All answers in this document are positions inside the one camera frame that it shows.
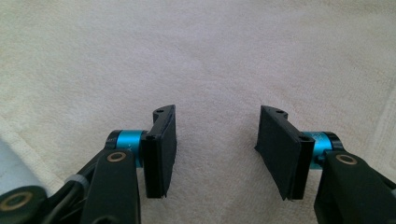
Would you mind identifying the cream towel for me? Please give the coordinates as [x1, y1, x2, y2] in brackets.
[0, 0, 396, 224]

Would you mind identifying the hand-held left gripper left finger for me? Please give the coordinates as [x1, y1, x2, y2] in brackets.
[106, 104, 178, 200]

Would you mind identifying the left hand-held gripper cable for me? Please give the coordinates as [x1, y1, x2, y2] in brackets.
[43, 175, 91, 224]

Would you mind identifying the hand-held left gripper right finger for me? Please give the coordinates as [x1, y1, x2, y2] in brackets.
[254, 105, 345, 202]

